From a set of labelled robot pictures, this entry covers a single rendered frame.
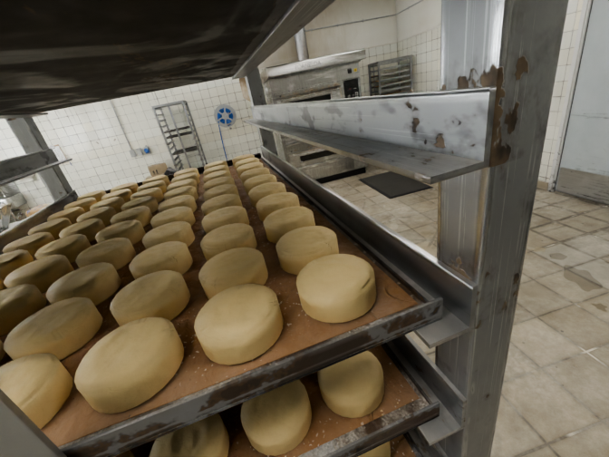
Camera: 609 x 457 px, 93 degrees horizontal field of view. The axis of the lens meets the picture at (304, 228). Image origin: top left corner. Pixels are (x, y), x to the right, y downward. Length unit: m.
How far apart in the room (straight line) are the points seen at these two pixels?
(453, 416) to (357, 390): 0.07
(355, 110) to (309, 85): 4.97
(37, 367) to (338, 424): 0.19
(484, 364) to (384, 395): 0.08
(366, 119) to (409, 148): 0.05
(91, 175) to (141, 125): 1.35
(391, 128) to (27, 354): 0.26
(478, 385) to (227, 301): 0.16
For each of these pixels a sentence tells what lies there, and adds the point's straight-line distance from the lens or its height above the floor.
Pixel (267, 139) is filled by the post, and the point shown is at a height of 1.53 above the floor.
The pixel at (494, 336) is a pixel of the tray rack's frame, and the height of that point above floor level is 1.47.
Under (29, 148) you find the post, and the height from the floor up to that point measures 1.61.
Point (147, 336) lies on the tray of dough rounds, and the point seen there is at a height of 1.51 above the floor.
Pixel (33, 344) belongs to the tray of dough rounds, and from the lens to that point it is 0.25.
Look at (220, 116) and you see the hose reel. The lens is 5.94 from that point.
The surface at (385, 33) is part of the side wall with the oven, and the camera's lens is 6.84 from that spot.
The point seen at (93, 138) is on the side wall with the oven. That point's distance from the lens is 6.57.
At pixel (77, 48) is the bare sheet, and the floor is 1.67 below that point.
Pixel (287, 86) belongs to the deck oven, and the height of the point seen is 1.71.
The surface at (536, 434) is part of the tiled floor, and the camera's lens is 1.97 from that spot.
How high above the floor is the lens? 1.62
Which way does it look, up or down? 25 degrees down
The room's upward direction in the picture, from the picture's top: 12 degrees counter-clockwise
